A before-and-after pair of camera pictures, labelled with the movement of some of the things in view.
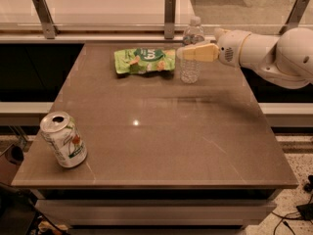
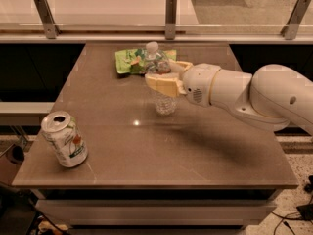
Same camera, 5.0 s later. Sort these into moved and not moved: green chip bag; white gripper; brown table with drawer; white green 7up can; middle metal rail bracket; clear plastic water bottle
Moved: white gripper; clear plastic water bottle
Not moved: green chip bag; brown table with drawer; middle metal rail bracket; white green 7up can
